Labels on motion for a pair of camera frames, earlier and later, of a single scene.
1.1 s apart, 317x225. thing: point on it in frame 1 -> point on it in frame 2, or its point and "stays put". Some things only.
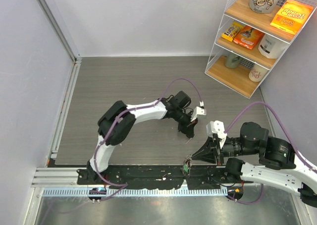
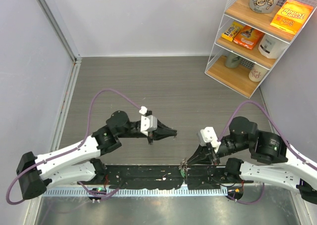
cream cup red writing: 257,73 stays put
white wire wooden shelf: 260,24 stays put
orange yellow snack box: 290,16 stays put
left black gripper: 188,128 -> 161,132
